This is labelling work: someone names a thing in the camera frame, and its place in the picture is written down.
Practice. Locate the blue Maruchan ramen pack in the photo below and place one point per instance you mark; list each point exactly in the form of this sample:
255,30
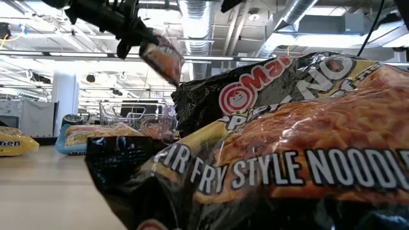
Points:
96,134

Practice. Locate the grey partition panel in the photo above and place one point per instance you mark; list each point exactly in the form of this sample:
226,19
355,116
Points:
35,111

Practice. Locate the white column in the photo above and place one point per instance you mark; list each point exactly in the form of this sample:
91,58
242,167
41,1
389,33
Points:
65,96

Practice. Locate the black ceiling spotlight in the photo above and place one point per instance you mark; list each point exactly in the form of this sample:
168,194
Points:
91,78

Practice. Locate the long ceiling light rail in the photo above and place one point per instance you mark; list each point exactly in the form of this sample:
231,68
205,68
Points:
80,55

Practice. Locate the silver spiral ventilation duct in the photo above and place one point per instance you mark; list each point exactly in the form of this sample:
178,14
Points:
196,32

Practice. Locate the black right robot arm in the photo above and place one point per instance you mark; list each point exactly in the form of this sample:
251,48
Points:
403,11

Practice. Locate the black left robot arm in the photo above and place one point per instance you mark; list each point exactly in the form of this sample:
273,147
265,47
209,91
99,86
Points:
56,3

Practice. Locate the grey rectangular air unit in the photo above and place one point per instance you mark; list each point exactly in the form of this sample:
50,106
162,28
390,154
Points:
332,24

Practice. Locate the yellow Maruchan ramen pack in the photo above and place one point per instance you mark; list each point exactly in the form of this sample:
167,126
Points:
16,143

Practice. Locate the silver slanted ventilation duct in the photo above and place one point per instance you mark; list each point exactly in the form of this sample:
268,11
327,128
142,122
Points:
294,16

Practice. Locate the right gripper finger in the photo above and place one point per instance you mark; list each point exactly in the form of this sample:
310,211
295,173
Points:
229,4

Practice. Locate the black round bin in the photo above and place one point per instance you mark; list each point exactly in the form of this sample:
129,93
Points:
72,119

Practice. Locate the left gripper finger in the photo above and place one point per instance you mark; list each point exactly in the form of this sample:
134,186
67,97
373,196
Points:
124,48
142,33

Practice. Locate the clear plastic bin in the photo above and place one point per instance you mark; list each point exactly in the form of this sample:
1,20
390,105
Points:
128,110

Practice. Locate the black ceiling device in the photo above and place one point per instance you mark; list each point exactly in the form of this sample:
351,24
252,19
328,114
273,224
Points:
4,31

